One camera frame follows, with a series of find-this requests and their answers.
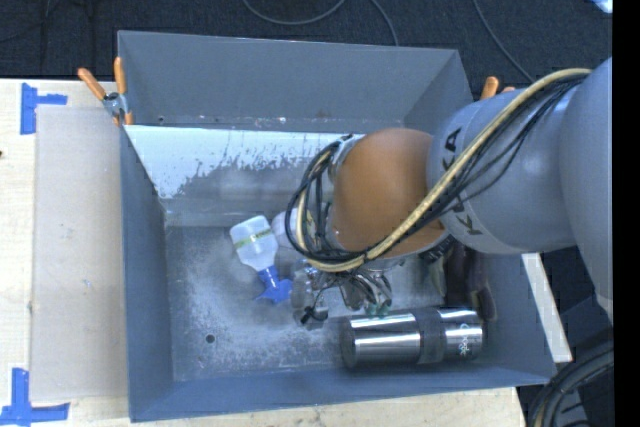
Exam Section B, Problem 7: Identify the silver metal flask dark band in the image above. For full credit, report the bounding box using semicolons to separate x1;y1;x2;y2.
339;306;486;369

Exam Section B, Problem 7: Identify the white spray bottle blue nozzle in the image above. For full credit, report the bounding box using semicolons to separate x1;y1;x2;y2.
228;214;294;304

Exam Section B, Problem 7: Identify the pale wood board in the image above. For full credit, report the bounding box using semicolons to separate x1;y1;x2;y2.
28;104;129;404

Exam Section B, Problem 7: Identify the grey metal bin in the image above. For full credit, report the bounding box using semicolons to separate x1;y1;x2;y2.
115;29;559;424

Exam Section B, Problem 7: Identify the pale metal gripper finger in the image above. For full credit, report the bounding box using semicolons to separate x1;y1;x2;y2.
292;302;330;331
291;266;321;302

